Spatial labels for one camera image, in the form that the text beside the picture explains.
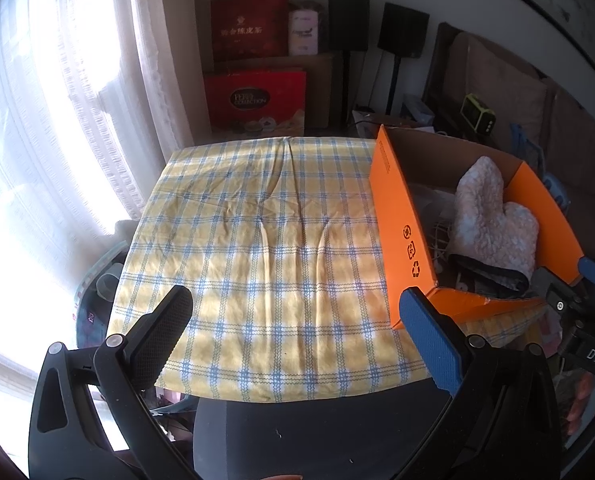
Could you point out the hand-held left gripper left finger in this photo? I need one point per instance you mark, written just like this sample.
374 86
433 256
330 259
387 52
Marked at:
165 330

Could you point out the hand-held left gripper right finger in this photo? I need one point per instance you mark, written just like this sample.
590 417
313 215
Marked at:
432 340

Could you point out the pink oven mitt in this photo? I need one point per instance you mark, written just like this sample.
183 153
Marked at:
487 220

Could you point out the orange cardboard box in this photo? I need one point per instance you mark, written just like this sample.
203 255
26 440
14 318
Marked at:
397 210

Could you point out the brown sofa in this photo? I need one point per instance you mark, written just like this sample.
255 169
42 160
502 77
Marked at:
592 210

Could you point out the printed glossy paper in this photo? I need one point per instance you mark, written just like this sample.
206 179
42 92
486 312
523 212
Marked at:
582 405

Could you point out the dark patterned bag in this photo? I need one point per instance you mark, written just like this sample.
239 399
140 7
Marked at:
94 300

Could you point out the yellow blue plaid tablecloth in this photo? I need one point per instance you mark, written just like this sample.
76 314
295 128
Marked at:
252 235

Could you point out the beige sofa cushion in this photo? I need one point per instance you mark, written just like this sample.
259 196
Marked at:
582 130
502 85

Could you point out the blue neck massager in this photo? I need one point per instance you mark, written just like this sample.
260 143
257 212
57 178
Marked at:
520 140

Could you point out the dark round seat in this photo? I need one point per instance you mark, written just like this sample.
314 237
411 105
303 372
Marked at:
302 435

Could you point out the green black device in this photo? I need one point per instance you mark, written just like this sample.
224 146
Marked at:
477 115

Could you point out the white blue carton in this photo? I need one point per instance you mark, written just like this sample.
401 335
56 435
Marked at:
417 110

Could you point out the white sheer curtain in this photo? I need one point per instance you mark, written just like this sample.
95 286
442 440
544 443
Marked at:
77 110

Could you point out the red chocolate gift box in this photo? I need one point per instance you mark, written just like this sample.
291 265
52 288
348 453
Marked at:
252 95

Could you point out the brown cardboard carton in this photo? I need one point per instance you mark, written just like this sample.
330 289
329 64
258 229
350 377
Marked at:
322 90

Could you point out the black speaker on stand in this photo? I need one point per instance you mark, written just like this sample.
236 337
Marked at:
348 20
402 30

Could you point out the red gift bag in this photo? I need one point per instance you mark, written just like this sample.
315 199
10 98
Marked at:
247 25

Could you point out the white printed canister box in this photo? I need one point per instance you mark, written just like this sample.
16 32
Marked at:
305 30

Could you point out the framed wall picture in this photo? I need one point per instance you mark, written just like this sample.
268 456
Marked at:
552 10

